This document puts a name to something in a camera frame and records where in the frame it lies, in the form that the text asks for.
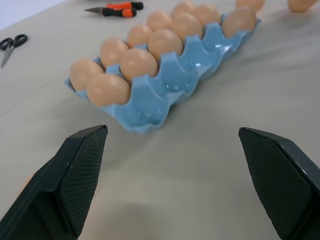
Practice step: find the blue plastic egg tray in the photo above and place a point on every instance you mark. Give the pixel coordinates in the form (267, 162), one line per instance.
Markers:
(180, 72)

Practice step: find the orange and black pliers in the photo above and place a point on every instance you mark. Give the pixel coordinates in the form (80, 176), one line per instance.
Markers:
(120, 11)

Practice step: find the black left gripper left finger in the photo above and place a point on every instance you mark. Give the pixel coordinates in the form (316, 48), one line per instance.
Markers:
(57, 190)

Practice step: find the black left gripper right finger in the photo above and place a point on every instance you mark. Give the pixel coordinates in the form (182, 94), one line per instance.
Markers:
(282, 180)

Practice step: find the tan egg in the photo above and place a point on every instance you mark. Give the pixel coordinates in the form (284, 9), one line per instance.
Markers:
(158, 20)
(238, 21)
(182, 8)
(138, 65)
(83, 72)
(108, 89)
(138, 35)
(113, 51)
(207, 13)
(165, 44)
(250, 4)
(300, 5)
(187, 26)

